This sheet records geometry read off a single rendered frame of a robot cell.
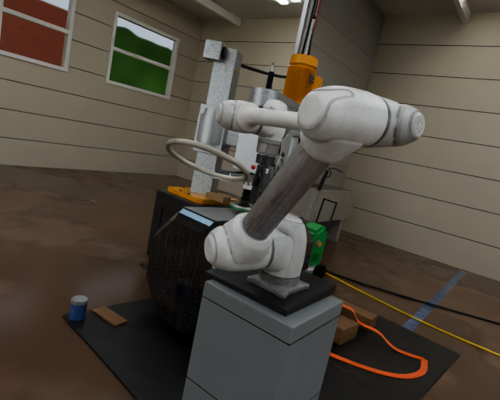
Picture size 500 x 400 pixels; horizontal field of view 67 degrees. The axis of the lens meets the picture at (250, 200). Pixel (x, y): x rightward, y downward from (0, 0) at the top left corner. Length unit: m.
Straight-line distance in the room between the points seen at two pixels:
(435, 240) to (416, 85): 2.67
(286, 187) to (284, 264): 0.41
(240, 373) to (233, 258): 0.42
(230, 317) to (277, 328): 0.20
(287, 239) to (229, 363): 0.49
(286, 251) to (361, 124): 0.61
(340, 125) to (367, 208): 6.57
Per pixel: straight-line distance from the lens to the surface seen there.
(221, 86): 3.40
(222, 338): 1.47
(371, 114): 0.94
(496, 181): 7.02
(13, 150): 8.22
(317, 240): 4.20
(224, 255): 1.25
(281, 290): 1.41
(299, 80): 3.28
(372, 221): 7.41
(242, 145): 2.65
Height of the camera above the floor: 1.35
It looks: 9 degrees down
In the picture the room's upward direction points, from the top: 12 degrees clockwise
